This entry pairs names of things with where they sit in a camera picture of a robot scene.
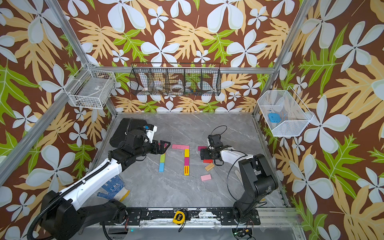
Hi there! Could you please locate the yellow tape measure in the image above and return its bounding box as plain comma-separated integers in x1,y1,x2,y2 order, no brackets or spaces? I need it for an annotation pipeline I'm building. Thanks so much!
172,211,186,226

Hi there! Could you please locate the blue knit glove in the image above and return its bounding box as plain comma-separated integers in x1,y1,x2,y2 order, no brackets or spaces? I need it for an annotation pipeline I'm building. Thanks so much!
97,175,130,202

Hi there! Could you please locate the yellow red striped block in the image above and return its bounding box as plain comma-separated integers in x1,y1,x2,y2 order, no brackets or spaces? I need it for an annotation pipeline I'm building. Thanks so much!
184,166,190,176

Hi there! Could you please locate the white wire basket left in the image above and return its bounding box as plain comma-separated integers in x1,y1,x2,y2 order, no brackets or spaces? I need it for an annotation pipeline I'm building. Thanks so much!
64,64,116,110

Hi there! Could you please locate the blue object in basket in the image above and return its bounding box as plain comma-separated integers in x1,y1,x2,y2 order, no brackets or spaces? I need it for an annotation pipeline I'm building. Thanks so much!
268,113,282,123

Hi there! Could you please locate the blue block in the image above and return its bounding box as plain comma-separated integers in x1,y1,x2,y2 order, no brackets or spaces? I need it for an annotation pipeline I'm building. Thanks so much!
159,163,165,173

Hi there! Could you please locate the light pink block bottom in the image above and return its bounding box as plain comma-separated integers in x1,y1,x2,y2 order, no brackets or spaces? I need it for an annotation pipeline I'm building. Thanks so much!
201,175,212,182

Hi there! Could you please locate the tan wooden block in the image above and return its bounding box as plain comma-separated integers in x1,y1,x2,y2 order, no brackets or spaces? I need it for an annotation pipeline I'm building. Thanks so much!
205,163,215,172

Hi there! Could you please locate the white wire basket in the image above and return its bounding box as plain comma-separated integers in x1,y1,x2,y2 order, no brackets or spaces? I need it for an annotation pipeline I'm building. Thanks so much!
258,87,314,138
64,64,116,110

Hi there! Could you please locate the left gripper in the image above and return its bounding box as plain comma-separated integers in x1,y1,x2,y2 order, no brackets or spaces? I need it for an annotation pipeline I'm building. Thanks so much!
134,138,171,159

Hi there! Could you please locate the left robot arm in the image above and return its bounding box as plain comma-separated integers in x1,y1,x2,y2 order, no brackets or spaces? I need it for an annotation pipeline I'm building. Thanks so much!
27,128,171,240

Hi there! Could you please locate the white wire basket right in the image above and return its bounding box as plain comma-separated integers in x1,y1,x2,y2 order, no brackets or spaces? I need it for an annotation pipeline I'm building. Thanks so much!
258,87,314,138

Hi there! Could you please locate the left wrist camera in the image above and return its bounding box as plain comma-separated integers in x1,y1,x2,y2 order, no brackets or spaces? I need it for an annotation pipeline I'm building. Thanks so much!
144,124,157,144

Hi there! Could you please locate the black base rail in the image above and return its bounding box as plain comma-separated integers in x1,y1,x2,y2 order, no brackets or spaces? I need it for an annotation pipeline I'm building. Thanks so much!
108,207,261,227

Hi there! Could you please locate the pink block top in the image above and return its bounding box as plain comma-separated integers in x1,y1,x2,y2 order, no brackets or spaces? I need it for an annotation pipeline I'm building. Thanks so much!
172,145,184,150

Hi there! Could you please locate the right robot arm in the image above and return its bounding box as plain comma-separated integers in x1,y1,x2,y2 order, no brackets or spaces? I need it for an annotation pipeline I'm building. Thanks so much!
201,134,279,224

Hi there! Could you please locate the green block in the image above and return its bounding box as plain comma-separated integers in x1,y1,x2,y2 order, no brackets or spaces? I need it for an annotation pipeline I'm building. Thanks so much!
160,154,166,163

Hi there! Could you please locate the black plastic case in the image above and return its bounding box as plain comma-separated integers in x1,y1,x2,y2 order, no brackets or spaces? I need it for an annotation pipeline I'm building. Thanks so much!
109,118,147,148

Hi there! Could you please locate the black wire basket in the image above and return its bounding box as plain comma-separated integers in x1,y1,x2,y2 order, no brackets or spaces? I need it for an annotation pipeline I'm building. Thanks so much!
128,62,222,96

